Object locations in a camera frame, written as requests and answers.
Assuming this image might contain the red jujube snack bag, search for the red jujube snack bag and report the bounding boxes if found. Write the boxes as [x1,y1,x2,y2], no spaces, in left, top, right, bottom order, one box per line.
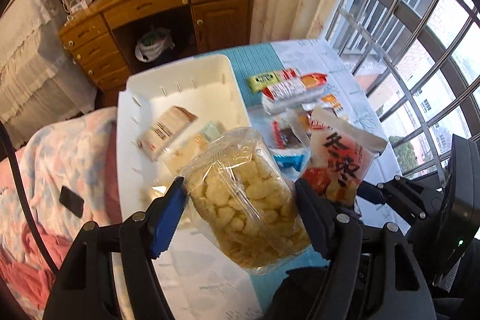
[300,106,387,208]

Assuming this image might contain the red white biscuit pack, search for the red white biscuit pack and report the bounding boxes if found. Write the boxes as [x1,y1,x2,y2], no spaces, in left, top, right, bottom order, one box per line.
[261,72,328,115]

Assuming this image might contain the metal window grille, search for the metal window grille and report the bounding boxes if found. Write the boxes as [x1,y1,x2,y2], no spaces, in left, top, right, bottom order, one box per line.
[325,0,479,179]

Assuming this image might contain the orange oats protein bar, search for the orange oats protein bar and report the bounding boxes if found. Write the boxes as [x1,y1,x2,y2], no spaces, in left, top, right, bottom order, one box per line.
[301,94,343,115]

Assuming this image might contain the blue foil candy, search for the blue foil candy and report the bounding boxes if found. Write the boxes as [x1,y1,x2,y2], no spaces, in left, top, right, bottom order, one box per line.
[271,148,308,172]

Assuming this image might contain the red white cookies pack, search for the red white cookies pack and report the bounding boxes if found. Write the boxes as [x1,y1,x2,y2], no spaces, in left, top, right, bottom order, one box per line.
[274,68,301,82]

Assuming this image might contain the floral pink white blanket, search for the floral pink white blanket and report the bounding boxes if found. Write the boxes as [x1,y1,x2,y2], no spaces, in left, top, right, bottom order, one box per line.
[1,107,122,319]

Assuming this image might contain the clear bag yellow puffs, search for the clear bag yellow puffs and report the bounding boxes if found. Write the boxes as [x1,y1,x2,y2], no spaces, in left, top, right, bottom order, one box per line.
[180,127,310,274]

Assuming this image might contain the black phone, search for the black phone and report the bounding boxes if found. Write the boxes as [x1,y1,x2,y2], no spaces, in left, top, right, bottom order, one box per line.
[59,186,85,218]

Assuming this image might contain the brownie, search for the brownie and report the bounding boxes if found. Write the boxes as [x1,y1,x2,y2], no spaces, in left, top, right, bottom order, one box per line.
[272,118,304,149]

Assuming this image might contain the beige cracker pack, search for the beige cracker pack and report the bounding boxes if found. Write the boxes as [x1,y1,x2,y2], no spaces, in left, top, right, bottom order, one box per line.
[137,106,198,162]

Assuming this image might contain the white plastic bag under desk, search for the white plastic bag under desk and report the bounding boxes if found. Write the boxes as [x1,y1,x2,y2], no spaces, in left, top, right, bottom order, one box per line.
[135,28,175,62]

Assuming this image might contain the lace covered cabinet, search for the lace covered cabinet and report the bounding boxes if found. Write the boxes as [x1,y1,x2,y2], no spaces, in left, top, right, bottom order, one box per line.
[1,0,97,149]

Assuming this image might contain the blue white patterned tablecloth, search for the blue white patterned tablecloth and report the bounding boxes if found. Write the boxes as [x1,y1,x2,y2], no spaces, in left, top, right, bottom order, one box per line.
[149,38,412,320]

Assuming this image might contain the black cable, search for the black cable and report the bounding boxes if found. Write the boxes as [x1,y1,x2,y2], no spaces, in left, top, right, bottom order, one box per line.
[0,122,61,276]

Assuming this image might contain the green small snack pack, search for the green small snack pack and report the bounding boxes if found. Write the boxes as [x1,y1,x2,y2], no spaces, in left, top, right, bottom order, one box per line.
[247,71,279,93]

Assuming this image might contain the white plastic storage bin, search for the white plastic storage bin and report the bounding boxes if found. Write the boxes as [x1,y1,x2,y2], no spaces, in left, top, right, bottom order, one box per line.
[116,54,250,218]

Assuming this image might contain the wooden desk with drawers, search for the wooden desk with drawers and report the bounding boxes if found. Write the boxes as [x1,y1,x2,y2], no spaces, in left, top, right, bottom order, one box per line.
[58,0,251,93]

